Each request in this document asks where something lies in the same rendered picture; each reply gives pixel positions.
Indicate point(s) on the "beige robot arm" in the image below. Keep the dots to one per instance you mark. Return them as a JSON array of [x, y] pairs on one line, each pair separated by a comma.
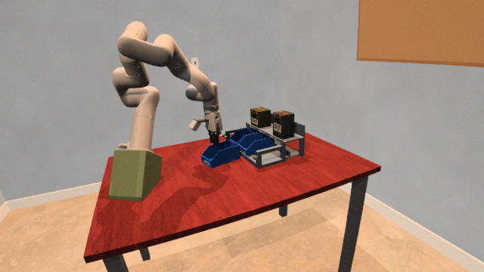
[[134, 51]]

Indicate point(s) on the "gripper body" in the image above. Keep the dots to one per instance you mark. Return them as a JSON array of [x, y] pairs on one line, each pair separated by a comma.
[[214, 118]]

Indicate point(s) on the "blue bin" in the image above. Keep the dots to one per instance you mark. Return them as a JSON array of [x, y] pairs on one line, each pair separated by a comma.
[[251, 143], [239, 135], [222, 153]]

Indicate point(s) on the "white shelf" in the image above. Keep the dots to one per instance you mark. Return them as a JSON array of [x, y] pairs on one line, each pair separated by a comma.
[[280, 152]]

